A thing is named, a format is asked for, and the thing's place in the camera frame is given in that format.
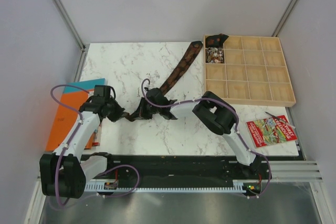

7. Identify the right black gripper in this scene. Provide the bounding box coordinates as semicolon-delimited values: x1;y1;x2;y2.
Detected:
132;98;161;120

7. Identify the brown red patterned tie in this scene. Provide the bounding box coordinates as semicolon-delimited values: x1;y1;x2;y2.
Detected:
125;41;203;121

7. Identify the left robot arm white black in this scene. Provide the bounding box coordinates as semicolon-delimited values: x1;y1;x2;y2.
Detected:
39;95;124;199

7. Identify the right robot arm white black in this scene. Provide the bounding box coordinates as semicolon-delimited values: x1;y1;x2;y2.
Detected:
129;88;261;179

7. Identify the teal folder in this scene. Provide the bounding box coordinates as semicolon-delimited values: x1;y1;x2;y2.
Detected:
63;78;107;94

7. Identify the orange folder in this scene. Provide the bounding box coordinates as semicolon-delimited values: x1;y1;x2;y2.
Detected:
46;91;89;152

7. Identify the rolled colourful tie in tray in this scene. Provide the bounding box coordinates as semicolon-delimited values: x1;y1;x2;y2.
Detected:
205;47;224;63

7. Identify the rolled dark tie in tray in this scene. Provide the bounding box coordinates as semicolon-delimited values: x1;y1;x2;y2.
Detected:
205;34;229;48

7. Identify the wooden compartment tray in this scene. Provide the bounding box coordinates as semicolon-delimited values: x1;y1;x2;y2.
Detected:
203;35;296;107

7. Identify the red treehouse book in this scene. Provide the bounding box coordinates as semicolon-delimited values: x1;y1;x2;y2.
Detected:
246;115;298;148

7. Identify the pen on red book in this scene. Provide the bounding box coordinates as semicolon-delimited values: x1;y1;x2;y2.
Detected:
265;111;296;129

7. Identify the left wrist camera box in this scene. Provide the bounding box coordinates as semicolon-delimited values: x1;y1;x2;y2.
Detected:
93;85;116;99

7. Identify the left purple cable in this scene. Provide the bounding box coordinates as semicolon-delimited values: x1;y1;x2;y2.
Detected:
47;84;140;211

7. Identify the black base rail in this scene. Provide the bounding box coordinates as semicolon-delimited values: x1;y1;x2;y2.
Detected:
96;153;271;187

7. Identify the white slotted cable duct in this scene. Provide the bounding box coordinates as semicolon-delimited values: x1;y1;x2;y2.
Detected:
84;180;246;193

